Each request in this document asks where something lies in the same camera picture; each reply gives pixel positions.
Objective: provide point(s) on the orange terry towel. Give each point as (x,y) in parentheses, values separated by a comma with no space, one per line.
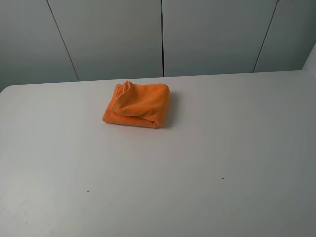
(138,105)

